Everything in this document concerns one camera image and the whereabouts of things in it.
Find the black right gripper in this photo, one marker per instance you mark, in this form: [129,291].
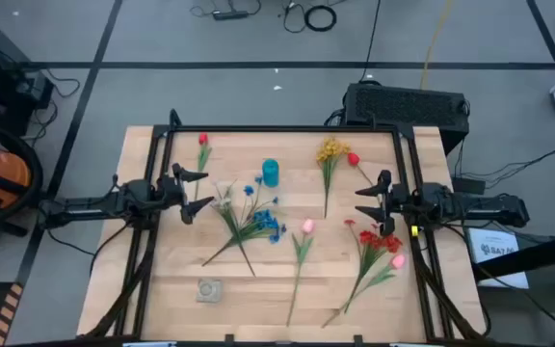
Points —
[397,202]

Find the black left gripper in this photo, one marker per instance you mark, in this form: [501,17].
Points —
[171,193]

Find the white artificial flower bunch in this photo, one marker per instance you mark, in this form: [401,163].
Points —
[223,203]

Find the red artificial flower bunch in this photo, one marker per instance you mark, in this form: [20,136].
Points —
[378,239]

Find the pink artificial tulip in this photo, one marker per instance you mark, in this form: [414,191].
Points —
[397,261]
[308,225]

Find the yellow artificial flower bunch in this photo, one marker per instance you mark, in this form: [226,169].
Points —
[330,148]

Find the blue artificial flower bunch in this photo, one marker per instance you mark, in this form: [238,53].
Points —
[264,219]

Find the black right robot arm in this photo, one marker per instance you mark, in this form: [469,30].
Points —
[475,207]

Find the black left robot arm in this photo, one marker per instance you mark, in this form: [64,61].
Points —
[89,207]

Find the teal glass vase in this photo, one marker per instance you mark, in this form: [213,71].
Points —
[271,173]

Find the clear cut-glass vase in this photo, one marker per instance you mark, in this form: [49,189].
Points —
[209,290]

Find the small yellow tag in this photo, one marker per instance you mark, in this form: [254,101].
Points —
[414,231]

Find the black power adapter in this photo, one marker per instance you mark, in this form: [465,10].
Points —
[467,186]

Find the black mesh computer case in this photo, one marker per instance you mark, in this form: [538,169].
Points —
[403,108]

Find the white paper label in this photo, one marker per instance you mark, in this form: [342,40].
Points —
[496,270]

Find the orange black vacuum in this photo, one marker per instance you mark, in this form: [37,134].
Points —
[39,176]

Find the black metal beam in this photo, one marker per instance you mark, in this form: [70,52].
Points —
[523,255]

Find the black power strip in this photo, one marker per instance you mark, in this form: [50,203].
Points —
[229,15]

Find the orange black striped strip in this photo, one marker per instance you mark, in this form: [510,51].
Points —
[5,313]

